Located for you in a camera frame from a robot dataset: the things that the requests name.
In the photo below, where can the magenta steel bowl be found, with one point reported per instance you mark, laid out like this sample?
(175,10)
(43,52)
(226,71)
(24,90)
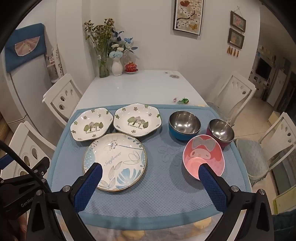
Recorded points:
(222,131)

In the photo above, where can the yellow hanging tassels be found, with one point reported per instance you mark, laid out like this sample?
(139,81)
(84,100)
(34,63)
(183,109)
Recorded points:
(232,51)

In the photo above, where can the blue steel bowl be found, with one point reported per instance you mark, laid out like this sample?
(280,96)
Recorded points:
(185,122)

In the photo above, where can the round blue leaf plate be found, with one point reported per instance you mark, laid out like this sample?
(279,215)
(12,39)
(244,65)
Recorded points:
(120,157)

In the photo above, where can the black television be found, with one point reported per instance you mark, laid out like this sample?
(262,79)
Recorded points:
(263,68)

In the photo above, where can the small framed picture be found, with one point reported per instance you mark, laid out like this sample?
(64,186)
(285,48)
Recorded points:
(238,21)
(235,39)

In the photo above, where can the clear glass vase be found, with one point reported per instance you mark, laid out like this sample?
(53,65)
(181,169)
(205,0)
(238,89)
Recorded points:
(104,68)

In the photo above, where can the teal seat cushion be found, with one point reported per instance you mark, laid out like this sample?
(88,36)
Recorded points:
(254,157)

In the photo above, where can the white ceramic vase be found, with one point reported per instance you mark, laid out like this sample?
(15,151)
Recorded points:
(117,68)

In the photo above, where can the light blue table mat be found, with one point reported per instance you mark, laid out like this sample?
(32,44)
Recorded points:
(161,162)

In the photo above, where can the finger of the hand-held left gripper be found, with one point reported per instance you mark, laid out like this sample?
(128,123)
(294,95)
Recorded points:
(42,165)

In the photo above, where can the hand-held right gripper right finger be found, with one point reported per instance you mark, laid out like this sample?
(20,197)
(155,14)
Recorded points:
(212,187)

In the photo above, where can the white dining chair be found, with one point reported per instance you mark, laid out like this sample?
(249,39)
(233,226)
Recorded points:
(282,129)
(25,143)
(240,92)
(62,92)

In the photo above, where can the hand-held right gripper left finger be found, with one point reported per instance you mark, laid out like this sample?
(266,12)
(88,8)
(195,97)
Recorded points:
(89,187)

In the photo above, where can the blue artificial flowers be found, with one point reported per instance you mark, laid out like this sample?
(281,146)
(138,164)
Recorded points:
(122,46)

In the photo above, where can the pink cartoon bowl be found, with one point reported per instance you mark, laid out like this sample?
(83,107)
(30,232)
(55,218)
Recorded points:
(203,150)

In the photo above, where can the white refrigerator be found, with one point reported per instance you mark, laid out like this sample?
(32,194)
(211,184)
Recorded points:
(25,92)

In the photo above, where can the red lidded teacup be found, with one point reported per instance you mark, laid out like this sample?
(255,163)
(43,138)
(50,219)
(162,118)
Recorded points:
(131,67)

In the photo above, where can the white storage rack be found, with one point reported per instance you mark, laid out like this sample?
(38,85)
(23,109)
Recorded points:
(55,64)

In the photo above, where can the person's dark trousers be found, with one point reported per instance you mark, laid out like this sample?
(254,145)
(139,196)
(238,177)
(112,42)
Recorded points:
(284,228)

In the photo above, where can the dried flower bouquet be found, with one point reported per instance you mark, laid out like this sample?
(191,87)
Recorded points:
(99,34)

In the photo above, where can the small green toy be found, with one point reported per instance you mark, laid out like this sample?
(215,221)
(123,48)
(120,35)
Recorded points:
(183,100)

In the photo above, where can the floral wall painting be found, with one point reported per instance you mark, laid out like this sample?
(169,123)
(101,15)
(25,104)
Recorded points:
(188,16)

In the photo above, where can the hexagonal tree print plate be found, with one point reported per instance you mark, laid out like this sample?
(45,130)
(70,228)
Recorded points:
(136,120)
(92,125)

